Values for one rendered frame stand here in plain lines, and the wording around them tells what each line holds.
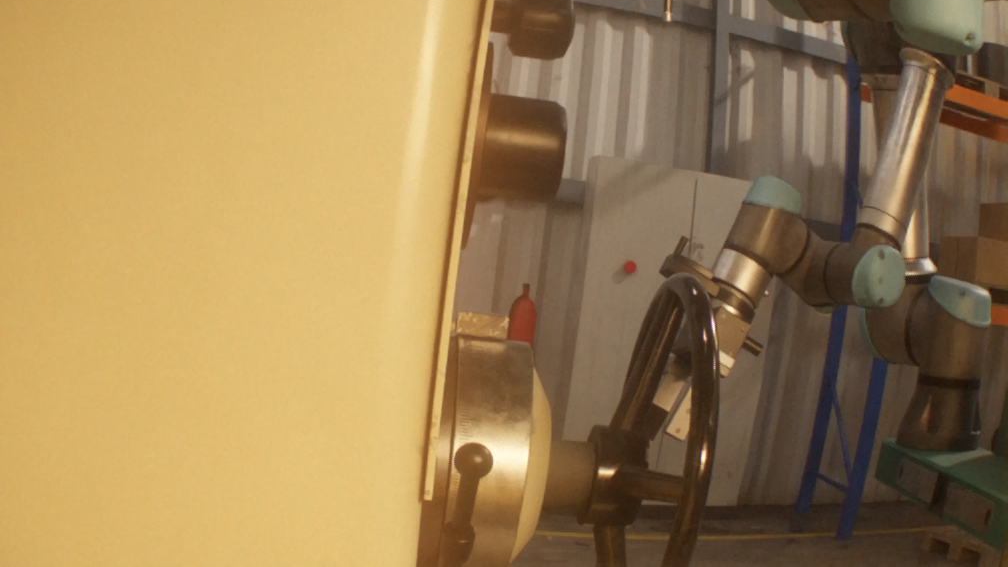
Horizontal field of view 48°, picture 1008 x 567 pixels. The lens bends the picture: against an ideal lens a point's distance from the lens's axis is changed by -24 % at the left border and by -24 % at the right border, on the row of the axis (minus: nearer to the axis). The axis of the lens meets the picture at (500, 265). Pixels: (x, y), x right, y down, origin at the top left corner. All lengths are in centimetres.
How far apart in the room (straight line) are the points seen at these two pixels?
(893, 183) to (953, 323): 22
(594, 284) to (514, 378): 693
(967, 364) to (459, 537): 94
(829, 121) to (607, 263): 208
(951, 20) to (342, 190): 38
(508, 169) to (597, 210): 714
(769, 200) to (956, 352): 35
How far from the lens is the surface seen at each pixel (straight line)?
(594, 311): 808
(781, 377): 899
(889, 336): 177
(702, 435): 107
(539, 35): 113
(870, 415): 776
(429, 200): 67
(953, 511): 142
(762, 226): 159
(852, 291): 155
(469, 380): 114
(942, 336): 167
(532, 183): 94
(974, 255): 827
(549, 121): 94
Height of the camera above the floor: 149
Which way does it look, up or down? level
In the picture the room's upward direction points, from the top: 7 degrees clockwise
